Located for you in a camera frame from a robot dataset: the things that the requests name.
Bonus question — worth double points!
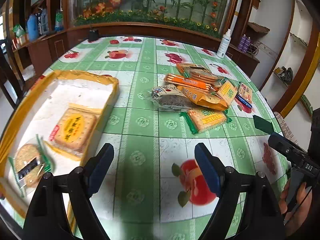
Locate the dark green snack packet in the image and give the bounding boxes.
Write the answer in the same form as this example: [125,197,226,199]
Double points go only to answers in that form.
[253,115,274,134]

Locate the round cracker pack green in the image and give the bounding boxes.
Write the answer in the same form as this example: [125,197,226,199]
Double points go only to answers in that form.
[9,134,54,198]

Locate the blue Hokkaido cracker pack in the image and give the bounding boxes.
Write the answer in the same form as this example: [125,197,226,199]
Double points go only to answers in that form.
[236,82,253,108]

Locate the yellow green square cracker pack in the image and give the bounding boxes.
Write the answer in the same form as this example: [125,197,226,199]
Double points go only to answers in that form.
[216,80,238,106]

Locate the yellow oval label cracker pack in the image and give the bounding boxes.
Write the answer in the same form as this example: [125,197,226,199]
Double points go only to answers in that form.
[45,103,103,161]

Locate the Weidan green cracker pack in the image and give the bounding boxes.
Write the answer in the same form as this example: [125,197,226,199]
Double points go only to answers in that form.
[180,107,232,134]

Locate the orange cheese snack bag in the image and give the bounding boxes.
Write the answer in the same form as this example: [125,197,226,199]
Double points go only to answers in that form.
[177,85,229,111]

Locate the brown sandwich cracker pack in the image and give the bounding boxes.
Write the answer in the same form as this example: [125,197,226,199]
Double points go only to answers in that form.
[176,63,224,85]

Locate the dark seaweed snack pack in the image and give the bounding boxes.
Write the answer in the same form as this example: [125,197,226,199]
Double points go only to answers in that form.
[149,84,196,111]

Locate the long orange wafer pack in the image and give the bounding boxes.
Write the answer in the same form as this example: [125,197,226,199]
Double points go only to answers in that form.
[164,73,211,92]

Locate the operator right hand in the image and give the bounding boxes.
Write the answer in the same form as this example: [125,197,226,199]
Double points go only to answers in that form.
[278,179,313,237]

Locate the white foam tray yellow tape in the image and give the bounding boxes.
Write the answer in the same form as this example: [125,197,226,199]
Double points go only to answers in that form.
[1,70,119,217]

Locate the purple bottle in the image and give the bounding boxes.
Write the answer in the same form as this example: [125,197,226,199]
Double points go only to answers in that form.
[242,37,251,53]
[238,34,247,51]

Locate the white spray bottle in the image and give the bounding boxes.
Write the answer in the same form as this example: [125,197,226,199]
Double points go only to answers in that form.
[216,29,231,58]

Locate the green fruit pattern tablecloth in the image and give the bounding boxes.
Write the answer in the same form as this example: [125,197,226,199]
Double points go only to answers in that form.
[51,36,289,239]

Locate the dark wooden chair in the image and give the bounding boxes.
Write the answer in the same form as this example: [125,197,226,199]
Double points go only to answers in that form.
[1,48,37,109]

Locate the wooden side cabinet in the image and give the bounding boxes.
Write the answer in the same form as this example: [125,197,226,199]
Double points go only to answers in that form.
[13,31,69,76]

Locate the floral glass partition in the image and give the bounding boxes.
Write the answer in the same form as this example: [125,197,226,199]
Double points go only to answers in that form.
[68,0,231,37]

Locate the green bag on cabinet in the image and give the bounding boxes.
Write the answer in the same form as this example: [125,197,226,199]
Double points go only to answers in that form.
[13,24,25,38]

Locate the blue thermos jug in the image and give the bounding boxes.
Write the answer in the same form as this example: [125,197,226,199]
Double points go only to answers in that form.
[27,14,39,42]

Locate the small black cup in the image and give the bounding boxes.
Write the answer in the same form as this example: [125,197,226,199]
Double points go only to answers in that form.
[87,29,100,43]

